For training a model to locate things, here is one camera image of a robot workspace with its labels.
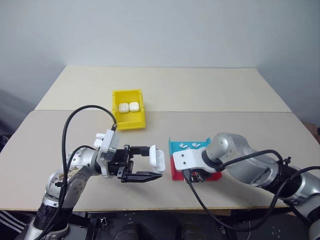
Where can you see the red plastic bin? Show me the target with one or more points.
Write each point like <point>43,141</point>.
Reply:
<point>212,176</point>

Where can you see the yellow plastic bin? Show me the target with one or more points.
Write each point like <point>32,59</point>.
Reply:
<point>130,120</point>

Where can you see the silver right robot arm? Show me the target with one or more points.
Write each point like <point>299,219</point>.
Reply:
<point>245,160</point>

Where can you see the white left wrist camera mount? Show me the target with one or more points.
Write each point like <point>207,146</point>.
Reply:
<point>108,145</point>

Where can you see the white earbud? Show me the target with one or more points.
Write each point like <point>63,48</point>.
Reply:
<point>196,144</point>
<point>182,145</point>

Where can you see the black white striped fabric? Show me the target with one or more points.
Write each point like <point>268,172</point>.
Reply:
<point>11,221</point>

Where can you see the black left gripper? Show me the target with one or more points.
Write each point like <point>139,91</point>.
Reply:
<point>120,162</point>

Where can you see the white earbud case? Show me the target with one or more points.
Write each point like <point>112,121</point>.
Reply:
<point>157,160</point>
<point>123,108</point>
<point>134,107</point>

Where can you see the closed white earbud case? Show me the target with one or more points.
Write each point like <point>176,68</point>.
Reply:
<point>134,107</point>
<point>123,108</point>

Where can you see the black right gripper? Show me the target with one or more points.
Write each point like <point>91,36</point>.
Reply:
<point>197,176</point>

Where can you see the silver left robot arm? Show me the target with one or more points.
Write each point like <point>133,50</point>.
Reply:
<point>80,160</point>

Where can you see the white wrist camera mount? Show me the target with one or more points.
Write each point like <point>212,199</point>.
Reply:
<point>187,158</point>
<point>108,145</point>

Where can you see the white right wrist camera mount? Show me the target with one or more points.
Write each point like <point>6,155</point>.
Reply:
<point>187,158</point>

